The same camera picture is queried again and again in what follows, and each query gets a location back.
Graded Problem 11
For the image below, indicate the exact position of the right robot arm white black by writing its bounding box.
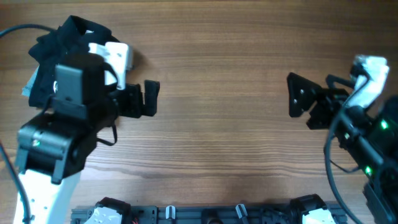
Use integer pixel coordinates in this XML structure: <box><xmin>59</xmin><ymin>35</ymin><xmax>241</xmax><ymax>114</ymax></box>
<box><xmin>287</xmin><ymin>70</ymin><xmax>397</xmax><ymax>223</ymax></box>

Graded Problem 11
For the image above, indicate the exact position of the black t-shirt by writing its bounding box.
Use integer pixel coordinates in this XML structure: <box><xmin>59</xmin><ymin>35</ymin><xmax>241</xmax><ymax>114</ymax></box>
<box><xmin>29</xmin><ymin>15</ymin><xmax>119</xmax><ymax>73</ymax></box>

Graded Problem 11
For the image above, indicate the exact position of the stack of folded black clothes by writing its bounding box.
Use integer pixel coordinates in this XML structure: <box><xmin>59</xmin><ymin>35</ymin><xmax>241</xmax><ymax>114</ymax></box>
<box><xmin>29</xmin><ymin>65</ymin><xmax>55</xmax><ymax>108</ymax></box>

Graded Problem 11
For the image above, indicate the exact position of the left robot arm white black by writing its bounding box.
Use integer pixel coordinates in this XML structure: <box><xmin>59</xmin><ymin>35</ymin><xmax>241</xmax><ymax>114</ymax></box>
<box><xmin>14</xmin><ymin>53</ymin><xmax>160</xmax><ymax>223</ymax></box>

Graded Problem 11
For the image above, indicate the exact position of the light grey folded garment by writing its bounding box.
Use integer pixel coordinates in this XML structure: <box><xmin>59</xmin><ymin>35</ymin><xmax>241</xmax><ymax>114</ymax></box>
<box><xmin>21</xmin><ymin>67</ymin><xmax>39</xmax><ymax>97</ymax></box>

